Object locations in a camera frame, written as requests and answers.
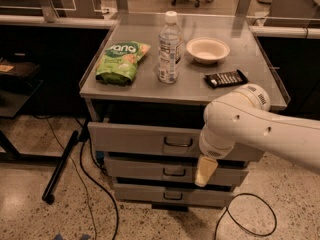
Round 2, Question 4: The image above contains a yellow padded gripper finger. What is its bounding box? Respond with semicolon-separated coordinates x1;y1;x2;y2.
195;156;218;187

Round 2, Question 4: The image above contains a grey top drawer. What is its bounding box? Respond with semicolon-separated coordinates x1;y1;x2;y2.
87;117;266;163

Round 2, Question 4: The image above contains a grey drawer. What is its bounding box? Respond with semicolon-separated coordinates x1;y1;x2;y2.
105;157;248;186
87;117;266;163
114;183;233;207

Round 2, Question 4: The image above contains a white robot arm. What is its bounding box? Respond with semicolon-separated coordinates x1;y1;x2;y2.
195;84;320;187

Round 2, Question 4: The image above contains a grey bottom drawer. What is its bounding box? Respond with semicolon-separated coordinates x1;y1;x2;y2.
114;183;233;207

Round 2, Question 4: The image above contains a grey middle drawer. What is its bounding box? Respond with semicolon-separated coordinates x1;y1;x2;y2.
105;157;248;186

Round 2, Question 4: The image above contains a grey drawer cabinet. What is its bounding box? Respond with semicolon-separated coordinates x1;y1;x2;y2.
80;13;288;194

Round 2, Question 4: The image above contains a black candy bar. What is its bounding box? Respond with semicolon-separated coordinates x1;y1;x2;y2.
204;70;248;89

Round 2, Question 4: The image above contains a white paper bowl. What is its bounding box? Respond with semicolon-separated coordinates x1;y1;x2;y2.
186;37;230;65

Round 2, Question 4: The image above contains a clear plastic water bottle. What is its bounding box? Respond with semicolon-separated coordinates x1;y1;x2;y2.
158;11;182;84

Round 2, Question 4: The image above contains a green chip bag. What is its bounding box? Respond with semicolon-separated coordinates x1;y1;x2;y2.
96;41;150;86

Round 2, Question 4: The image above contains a dark side shelf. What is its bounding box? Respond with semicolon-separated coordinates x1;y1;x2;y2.
0;53;43;118

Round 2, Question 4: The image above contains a black looped floor cable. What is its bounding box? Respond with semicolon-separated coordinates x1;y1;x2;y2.
213;192;279;240

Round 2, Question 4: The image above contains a black cable on floor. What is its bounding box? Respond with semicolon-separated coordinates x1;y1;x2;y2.
79;140;120;240

